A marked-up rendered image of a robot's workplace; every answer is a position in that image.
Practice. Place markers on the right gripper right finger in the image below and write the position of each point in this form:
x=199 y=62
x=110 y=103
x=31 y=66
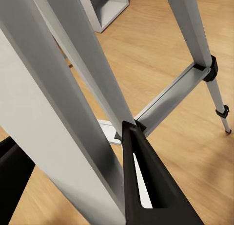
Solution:
x=170 y=205

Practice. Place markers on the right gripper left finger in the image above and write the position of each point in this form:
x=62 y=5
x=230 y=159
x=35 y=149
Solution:
x=16 y=168

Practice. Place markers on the desk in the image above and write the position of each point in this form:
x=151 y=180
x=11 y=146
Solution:
x=102 y=12

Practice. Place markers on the camera tripod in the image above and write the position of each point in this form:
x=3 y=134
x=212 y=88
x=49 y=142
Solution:
x=44 y=110

